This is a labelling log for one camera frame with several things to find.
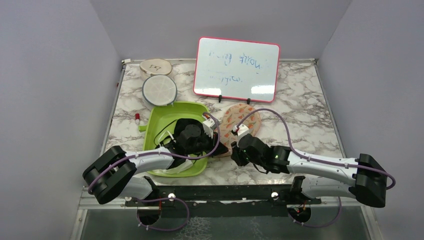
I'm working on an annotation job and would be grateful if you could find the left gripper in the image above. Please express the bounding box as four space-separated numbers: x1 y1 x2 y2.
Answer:
185 129 228 158

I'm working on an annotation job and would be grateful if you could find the floral mesh laundry bag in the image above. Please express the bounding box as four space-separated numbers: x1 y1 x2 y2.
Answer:
219 103 262 157

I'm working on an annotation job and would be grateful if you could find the dark red bra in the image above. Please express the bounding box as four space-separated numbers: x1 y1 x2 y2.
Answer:
211 131 229 157

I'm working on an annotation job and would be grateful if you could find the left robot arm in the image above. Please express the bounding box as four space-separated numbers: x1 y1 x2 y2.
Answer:
82 125 222 206

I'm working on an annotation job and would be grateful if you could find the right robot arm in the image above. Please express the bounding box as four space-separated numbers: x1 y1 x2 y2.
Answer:
231 134 388 208

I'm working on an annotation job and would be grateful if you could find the black bra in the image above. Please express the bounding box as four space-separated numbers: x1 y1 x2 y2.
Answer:
154 117 213 160

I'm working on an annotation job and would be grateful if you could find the white bra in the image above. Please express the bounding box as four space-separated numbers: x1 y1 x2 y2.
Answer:
152 130 194 175

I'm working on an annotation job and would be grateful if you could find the round white mesh laundry bag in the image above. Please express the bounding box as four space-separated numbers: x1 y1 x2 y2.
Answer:
141 75 178 107

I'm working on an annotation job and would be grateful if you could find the green plastic tray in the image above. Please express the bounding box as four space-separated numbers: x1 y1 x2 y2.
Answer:
139 101 209 178

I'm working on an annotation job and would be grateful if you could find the small red white marker cap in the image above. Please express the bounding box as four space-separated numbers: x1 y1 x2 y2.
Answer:
135 113 140 125

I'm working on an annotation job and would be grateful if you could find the pink framed whiteboard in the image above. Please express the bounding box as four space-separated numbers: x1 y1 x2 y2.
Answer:
193 36 281 103

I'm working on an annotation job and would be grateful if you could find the round wooden slice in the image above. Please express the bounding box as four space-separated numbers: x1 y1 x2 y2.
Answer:
139 58 173 80

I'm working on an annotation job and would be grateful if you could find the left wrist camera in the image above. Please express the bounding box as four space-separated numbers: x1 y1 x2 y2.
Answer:
202 118 219 138

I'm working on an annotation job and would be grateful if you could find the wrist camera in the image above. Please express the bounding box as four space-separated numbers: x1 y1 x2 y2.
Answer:
202 118 219 138
231 124 250 138

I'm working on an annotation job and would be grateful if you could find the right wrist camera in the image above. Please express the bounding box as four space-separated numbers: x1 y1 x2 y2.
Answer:
231 124 250 138

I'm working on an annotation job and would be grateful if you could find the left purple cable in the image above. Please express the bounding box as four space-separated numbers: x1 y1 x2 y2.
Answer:
87 112 222 196

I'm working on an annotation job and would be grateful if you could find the purple cable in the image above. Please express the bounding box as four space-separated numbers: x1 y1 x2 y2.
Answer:
87 112 222 196
233 108 397 191

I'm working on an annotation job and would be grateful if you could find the black front rail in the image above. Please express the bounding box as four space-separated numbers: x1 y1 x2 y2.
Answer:
125 184 321 218

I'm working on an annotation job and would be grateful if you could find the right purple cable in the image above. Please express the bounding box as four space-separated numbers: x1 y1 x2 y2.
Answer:
233 108 397 191

